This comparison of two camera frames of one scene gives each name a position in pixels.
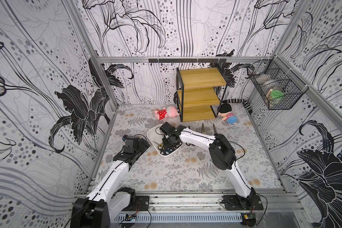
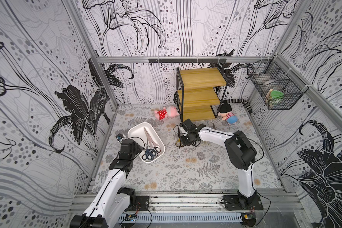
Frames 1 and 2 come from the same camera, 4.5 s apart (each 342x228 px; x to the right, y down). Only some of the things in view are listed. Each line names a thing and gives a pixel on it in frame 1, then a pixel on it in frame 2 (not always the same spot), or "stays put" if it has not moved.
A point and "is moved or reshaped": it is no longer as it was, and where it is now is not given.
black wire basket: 279,87 stays put
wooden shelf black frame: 199,92 stays put
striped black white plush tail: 245,102 stays put
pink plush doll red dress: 170,111 stays put
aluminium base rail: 273,203 stays put
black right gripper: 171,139 to 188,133
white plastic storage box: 155,134 is moved or reshaped
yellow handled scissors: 160,146 is moved or reshaped
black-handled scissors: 166,151 to 149,154
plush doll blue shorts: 224,112 stays put
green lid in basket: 276,94 stays put
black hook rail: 188,61 stays put
